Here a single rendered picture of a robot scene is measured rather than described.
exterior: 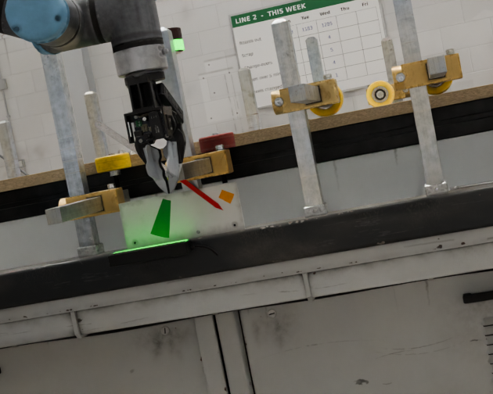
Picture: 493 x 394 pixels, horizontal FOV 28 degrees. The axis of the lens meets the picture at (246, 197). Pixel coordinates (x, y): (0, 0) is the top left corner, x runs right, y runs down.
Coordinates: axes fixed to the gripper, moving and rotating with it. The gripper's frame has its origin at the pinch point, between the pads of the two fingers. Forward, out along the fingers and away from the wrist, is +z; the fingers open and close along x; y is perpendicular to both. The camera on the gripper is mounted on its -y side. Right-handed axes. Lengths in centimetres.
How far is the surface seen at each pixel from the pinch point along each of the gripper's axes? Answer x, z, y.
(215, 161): 2.5, -2.5, -30.3
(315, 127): 22, -6, -52
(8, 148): -90, -18, -140
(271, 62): -87, -78, -758
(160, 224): -11.9, 8.5, -30.2
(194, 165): 1.4, -2.6, -15.8
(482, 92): 59, -6, -52
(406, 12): 46, -24, -31
